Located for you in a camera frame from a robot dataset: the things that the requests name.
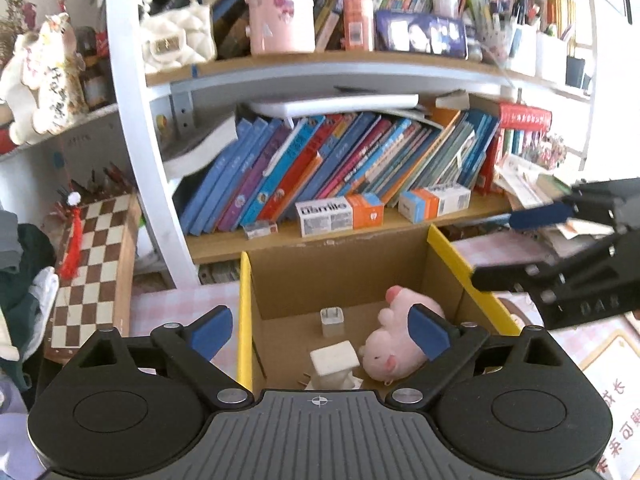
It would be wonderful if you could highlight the orange pink bottle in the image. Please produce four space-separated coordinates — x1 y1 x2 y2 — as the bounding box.
343 0 374 52

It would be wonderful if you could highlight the white quilted pearl handbag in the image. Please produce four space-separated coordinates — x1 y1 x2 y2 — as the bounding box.
140 0 217 75

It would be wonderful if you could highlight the red dictionary book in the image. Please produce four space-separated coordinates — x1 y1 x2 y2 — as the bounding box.
470 94 552 195

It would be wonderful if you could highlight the row of leaning books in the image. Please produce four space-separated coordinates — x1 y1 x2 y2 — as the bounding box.
177 108 498 236

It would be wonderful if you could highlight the pink plush pig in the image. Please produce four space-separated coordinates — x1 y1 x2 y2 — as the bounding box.
358 285 445 385

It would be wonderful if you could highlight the messy paper pile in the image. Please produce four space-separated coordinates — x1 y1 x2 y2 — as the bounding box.
492 154 613 255

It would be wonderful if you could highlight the white bookshelf frame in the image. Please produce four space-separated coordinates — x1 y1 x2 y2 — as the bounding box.
0 0 601 288

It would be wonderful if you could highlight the yellow cardboard box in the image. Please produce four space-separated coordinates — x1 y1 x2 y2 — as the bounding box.
236 226 520 392

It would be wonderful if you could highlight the blue printed pencil case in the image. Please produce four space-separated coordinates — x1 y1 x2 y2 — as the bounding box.
374 10 468 60

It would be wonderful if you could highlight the pink checkered tablecloth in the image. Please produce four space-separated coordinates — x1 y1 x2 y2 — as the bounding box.
0 234 640 480

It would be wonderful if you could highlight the wooden chessboard box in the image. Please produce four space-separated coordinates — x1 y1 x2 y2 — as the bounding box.
43 193 141 364

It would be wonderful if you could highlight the pile of clothes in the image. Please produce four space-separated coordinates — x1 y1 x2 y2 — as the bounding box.
1 211 58 392

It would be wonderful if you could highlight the red tassel ornament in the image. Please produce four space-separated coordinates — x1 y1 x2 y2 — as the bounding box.
58 191 82 281

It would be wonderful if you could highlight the pink cylindrical tumbler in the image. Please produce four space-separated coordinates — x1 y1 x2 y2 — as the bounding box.
245 0 316 56

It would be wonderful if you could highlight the small red white box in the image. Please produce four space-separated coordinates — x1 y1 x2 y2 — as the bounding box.
243 220 279 240

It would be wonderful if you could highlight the small white plug adapter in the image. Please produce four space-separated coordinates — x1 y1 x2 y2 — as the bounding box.
320 307 345 338

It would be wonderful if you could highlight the floral lucky cat figure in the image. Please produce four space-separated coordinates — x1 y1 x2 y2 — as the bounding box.
1 12 89 145

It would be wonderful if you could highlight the large white charger block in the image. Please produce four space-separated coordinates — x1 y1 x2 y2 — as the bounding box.
299 340 363 391

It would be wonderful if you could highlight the white orange toothpaste box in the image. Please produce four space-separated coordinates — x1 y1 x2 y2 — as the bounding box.
295 193 385 237

